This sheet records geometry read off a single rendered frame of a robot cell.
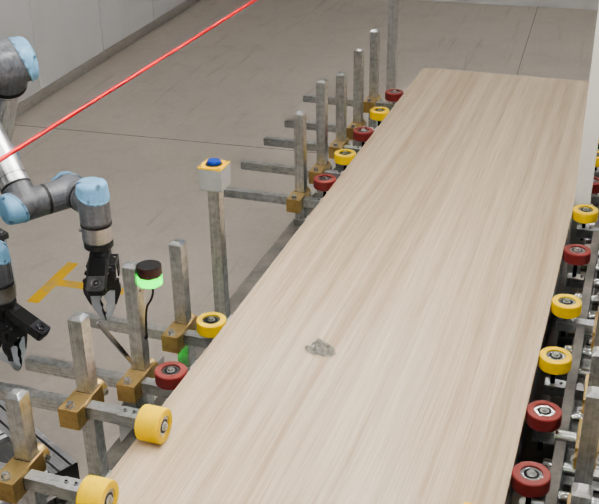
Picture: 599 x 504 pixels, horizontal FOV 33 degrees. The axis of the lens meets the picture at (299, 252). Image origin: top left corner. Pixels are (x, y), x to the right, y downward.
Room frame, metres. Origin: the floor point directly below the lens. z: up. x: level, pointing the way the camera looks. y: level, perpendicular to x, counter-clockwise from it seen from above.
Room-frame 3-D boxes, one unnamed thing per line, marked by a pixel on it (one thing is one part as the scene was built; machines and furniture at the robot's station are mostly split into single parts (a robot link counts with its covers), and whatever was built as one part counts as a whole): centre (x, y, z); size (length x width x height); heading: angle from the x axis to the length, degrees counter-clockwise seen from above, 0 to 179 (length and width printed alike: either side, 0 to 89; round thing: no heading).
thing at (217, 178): (2.60, 0.23, 1.18); 0.07 x 0.07 x 0.08; 71
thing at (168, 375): (2.04, 0.32, 0.85); 0.08 x 0.08 x 0.11
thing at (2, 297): (2.19, 0.75, 1.05); 0.08 x 0.08 x 0.05
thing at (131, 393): (2.09, 0.41, 0.85); 0.14 x 0.06 x 0.05; 161
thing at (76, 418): (1.86, 0.49, 0.95); 0.14 x 0.06 x 0.05; 161
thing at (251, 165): (3.53, 0.01, 0.81); 0.44 x 0.03 x 0.04; 71
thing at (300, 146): (3.30, -0.01, 0.89); 0.04 x 0.04 x 0.48; 71
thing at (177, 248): (2.35, 0.32, 0.87); 0.04 x 0.04 x 0.48; 71
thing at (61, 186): (2.22, 0.56, 1.31); 0.11 x 0.11 x 0.08; 39
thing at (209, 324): (2.28, 0.24, 0.85); 0.08 x 0.08 x 0.11
